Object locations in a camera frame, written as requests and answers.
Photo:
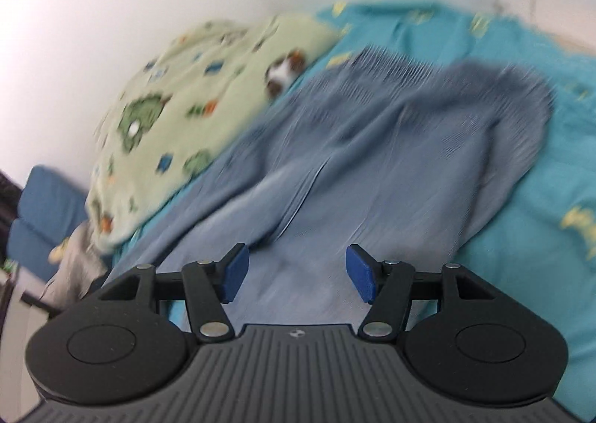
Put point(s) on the grey cloth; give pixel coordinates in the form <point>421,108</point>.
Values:
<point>77,271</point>

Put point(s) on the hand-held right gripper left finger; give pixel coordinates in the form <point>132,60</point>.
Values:
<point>236,273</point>

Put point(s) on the teal printed bed sheet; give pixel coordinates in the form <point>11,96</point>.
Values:
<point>521,181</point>

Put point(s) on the blue-grey striped garment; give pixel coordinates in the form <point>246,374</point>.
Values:
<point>354,157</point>

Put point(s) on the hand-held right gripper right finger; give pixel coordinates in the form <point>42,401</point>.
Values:
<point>361,275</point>

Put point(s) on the light green patterned pillow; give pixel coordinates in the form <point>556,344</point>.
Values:
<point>186,111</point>

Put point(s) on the blue cushion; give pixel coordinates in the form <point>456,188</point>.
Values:
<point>42,218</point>

